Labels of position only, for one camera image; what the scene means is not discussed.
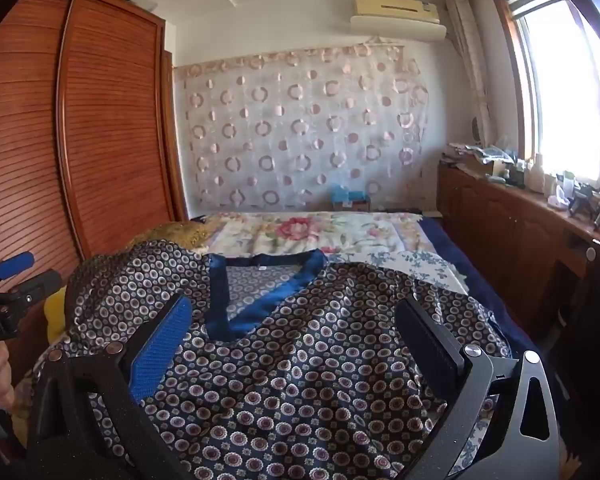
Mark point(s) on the cream bundled window curtain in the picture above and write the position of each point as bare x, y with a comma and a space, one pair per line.
472, 70

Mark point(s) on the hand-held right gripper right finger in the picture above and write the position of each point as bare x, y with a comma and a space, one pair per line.
425, 345

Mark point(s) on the wooden framed window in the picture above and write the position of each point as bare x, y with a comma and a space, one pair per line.
570, 85

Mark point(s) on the long low wooden cabinet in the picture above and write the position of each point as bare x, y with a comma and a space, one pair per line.
505, 240

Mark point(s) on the cardboard box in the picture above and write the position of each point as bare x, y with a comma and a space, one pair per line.
352, 205

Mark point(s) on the sheer circle-patterned curtain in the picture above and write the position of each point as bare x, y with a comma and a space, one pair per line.
300, 135

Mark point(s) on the person's left hand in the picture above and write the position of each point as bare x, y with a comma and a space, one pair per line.
2, 380

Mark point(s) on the black flat device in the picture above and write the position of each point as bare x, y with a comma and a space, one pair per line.
402, 209

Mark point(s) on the white plastic bottle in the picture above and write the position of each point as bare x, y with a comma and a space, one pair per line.
536, 175

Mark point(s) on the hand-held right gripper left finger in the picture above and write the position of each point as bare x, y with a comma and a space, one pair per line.
162, 340

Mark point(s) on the cream wall air conditioner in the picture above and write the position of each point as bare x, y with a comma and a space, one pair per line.
395, 7

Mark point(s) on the pink floral blanket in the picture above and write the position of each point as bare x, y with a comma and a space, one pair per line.
300, 232

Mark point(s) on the blue floral white cloth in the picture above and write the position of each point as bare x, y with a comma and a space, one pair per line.
420, 267

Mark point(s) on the pale box on wardrobe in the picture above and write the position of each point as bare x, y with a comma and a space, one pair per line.
141, 2

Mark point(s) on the navy circle-patterned garment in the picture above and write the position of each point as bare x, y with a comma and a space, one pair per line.
305, 360

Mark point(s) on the black mini tripods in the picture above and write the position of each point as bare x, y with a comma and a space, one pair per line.
592, 205

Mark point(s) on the yellow cloth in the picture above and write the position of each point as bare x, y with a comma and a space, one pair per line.
55, 312

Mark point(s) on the wooden slatted wardrobe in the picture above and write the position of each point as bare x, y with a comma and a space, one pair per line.
105, 135

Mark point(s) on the small white container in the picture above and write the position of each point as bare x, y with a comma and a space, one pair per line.
558, 199

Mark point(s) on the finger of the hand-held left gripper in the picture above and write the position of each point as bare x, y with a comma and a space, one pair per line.
40, 282
15, 264

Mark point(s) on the blue packet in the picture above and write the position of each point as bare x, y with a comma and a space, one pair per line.
347, 193

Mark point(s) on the pile of clutter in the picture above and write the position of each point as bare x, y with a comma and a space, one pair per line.
480, 160

